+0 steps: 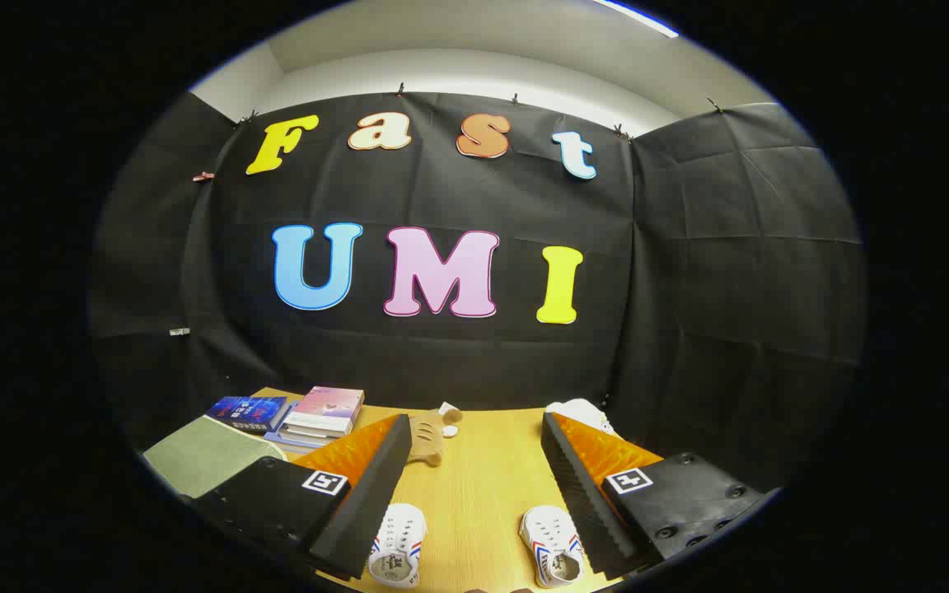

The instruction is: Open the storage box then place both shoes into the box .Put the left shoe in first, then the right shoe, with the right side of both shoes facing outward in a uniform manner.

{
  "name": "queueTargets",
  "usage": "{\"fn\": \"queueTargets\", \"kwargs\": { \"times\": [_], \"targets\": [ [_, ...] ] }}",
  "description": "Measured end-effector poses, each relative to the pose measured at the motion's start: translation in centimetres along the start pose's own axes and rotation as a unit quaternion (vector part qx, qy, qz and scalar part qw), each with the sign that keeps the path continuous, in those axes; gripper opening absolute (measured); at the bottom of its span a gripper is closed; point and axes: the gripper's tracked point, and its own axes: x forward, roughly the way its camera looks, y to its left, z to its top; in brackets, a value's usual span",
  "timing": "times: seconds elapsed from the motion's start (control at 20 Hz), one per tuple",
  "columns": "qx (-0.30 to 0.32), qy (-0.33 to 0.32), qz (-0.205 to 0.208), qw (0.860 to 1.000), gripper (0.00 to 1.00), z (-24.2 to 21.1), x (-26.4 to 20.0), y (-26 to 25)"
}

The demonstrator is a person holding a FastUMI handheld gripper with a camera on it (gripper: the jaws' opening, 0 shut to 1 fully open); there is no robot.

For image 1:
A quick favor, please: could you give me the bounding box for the brown plush toy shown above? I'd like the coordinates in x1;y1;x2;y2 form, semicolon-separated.
407;402;465;468

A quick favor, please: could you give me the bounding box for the black backdrop cloth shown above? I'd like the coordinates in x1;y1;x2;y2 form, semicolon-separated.
89;91;867;495

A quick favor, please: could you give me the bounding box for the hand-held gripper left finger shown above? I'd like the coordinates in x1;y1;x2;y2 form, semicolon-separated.
193;414;414;581

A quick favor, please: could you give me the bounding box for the white book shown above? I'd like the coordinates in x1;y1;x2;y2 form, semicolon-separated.
279;414;354;441

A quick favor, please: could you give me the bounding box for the white shoe with striped side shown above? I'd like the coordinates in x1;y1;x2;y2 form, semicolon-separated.
367;503;428;588
519;505;585;588

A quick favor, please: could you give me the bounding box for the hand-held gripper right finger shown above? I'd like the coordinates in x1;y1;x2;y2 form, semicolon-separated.
540;412;782;581

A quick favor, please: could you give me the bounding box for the dark blue book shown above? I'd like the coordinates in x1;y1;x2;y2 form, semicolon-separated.
206;395;288;434

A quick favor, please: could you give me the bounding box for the pale green fabric storage box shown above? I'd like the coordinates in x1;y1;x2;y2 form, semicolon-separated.
143;414;288;500

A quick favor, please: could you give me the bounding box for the white plush toy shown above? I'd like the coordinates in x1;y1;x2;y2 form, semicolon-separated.
545;399;617;437

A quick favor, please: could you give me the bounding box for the pink cover book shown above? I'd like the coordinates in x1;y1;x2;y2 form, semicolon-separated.
291;385;365;423

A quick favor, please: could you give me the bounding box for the pale blue book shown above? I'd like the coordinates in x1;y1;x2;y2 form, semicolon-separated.
264;432;334;451

